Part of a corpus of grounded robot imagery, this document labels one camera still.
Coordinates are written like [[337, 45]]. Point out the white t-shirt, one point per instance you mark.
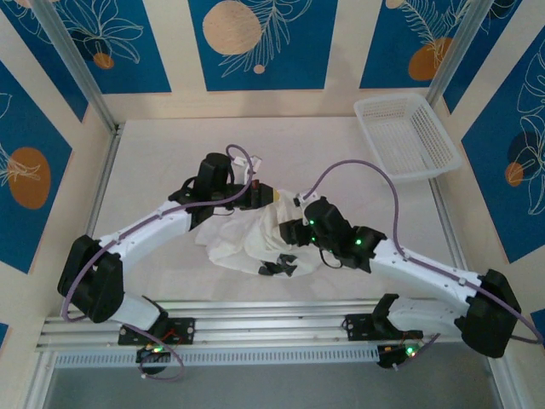
[[238, 243]]

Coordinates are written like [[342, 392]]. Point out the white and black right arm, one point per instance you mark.
[[426, 277]]

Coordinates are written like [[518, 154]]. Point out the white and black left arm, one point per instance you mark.
[[149, 234]]

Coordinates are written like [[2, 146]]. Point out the white perforated plastic basket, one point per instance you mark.
[[404, 128]]

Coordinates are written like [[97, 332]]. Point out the black controller board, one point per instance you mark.
[[153, 360], [391, 358]]

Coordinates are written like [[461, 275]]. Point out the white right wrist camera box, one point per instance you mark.
[[304, 199]]

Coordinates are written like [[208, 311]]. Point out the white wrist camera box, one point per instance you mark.
[[247, 168], [304, 199]]

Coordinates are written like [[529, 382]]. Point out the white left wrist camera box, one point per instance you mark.
[[247, 168]]

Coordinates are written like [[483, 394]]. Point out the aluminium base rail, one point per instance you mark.
[[264, 324]]

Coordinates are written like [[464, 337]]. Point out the aluminium frame post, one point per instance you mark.
[[72, 64], [460, 51]]

